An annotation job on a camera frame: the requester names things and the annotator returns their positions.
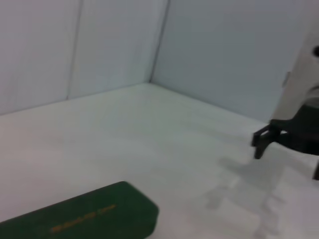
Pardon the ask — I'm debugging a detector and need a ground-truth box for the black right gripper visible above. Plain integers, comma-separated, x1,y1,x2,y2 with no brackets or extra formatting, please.
251,99,319,180

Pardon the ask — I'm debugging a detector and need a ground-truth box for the green glasses case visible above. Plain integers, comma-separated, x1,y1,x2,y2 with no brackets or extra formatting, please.
0,181,160,239

